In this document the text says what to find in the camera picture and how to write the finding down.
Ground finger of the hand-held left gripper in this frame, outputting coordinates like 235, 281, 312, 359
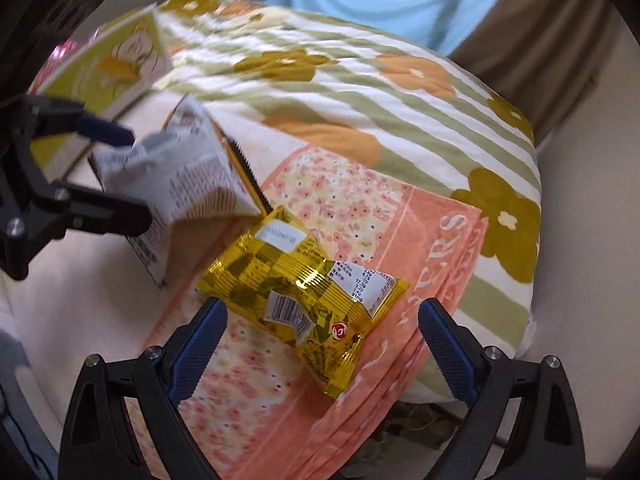
0, 130, 153, 282
10, 94, 136, 147

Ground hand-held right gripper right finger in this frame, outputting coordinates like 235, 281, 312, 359
417, 297, 587, 480

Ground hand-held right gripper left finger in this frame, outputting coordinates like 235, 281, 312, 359
57, 296, 230, 480

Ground pink white snack bag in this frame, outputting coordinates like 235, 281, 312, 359
49, 27, 108, 70

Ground yellow-green cardboard box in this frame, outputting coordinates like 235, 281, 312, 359
30, 4, 173, 181

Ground grey white snack bag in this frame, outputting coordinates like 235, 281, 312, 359
90, 95, 273, 288

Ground yellow snack bag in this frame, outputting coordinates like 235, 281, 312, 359
196, 205, 411, 401

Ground peach floral cloth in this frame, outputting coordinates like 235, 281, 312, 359
125, 145, 491, 480

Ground floral striped blanket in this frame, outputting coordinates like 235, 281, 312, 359
107, 0, 543, 403

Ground beige curtain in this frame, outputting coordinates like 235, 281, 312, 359
447, 0, 626, 131

